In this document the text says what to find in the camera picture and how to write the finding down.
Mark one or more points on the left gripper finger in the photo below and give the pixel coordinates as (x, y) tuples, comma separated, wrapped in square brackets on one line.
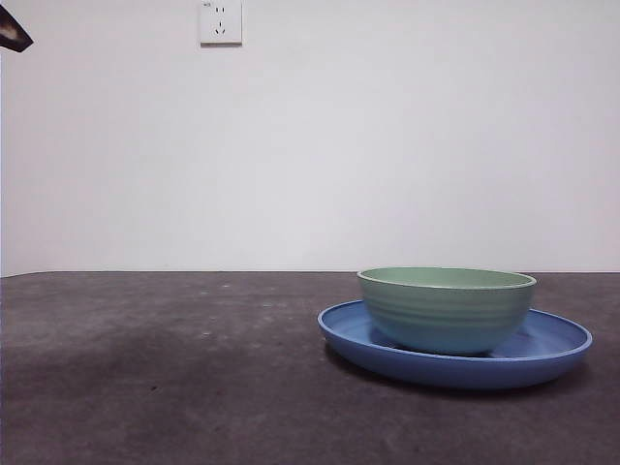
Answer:
[(17, 41)]

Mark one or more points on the blue round plate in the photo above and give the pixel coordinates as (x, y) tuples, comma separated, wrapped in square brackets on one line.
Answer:
[(436, 374)]

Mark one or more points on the white wall socket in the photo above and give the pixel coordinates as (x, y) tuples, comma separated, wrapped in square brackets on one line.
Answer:
[(221, 24)]

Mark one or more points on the green ribbed bowl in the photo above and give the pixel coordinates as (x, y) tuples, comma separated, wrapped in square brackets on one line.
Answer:
[(445, 319)]

